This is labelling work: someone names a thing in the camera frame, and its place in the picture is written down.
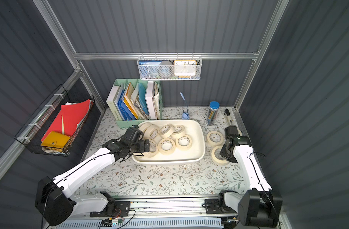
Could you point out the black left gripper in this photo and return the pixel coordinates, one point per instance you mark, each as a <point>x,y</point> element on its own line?
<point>146,146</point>

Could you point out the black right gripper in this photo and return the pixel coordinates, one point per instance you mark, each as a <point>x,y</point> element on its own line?
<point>225,153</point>

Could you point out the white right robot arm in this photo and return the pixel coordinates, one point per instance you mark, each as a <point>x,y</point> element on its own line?
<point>254,183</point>

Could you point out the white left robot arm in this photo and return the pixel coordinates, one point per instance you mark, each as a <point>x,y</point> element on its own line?
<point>77,180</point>

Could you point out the white plastic storage box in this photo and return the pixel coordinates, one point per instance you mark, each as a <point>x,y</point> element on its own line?
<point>193,154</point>

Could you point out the blue box in basket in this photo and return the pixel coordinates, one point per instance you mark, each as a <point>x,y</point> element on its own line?
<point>148,69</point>

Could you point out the grey tape roll in basket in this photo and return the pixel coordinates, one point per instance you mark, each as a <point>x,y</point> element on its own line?
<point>165,69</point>

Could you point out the blue folders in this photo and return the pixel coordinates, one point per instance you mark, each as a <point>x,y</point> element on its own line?
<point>125,112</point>

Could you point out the clear tube of coloured pencils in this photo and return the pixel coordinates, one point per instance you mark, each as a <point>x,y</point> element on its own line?
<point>213,108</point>

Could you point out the green desktop file organizer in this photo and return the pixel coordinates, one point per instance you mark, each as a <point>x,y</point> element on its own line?
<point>134,98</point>

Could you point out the white book with green spine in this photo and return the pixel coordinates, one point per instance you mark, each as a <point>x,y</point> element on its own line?
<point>111,102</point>

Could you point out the white binder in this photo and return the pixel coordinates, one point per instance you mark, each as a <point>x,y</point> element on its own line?
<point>149,100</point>

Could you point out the red paper folder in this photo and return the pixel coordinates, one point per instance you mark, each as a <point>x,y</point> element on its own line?
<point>69,118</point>

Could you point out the yellow alarm clock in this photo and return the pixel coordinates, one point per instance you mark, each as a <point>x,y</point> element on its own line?
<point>184,68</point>

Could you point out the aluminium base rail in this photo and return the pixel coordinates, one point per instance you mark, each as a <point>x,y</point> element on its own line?
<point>178,207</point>

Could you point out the black wire side basket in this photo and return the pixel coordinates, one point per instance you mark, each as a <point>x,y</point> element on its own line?
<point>31,134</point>

